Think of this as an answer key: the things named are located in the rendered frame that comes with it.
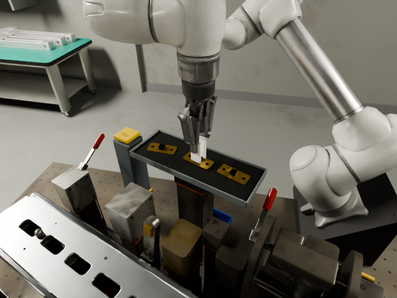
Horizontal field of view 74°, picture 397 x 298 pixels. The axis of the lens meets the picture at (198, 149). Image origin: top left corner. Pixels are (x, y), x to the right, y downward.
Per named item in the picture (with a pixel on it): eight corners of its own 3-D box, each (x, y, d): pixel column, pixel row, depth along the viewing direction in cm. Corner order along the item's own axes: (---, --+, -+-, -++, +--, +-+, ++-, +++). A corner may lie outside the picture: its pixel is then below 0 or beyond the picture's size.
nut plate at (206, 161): (182, 158, 74) (182, 155, 73) (190, 151, 76) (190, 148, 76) (207, 170, 70) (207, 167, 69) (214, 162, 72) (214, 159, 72)
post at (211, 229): (201, 301, 87) (202, 229, 63) (208, 288, 91) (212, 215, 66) (214, 310, 85) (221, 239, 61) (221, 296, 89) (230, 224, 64)
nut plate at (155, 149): (146, 150, 77) (145, 147, 76) (151, 142, 80) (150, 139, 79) (173, 155, 75) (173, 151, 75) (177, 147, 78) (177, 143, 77)
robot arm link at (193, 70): (167, 52, 54) (169, 79, 57) (203, 61, 49) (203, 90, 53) (194, 41, 59) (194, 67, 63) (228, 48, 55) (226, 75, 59)
